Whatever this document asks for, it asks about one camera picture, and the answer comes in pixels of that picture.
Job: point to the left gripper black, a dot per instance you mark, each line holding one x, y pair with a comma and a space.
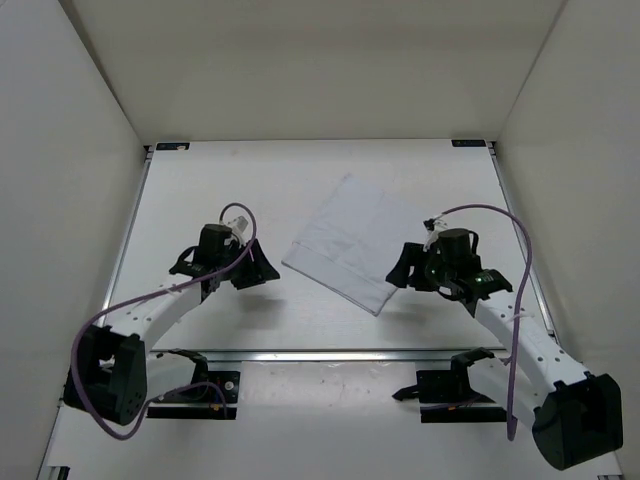
258, 271

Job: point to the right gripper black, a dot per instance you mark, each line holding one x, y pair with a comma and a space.
412, 256

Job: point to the white skirt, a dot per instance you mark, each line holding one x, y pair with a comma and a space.
348, 244

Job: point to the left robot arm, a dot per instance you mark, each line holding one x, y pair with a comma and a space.
115, 371

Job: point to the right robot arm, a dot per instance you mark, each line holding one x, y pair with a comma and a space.
574, 415

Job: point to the right dark corner label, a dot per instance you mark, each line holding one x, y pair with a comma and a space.
468, 143

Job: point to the dark corner label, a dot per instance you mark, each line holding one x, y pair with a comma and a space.
468, 143
172, 146

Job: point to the left dark corner label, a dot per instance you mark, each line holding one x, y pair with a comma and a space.
172, 146

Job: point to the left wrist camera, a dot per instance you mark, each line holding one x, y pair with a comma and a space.
237, 227

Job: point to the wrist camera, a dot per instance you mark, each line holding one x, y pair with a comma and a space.
237, 227
434, 227

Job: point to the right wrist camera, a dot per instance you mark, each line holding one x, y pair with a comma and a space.
434, 227

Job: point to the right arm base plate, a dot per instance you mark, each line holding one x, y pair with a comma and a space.
446, 396

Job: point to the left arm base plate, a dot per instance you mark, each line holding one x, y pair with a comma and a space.
205, 403

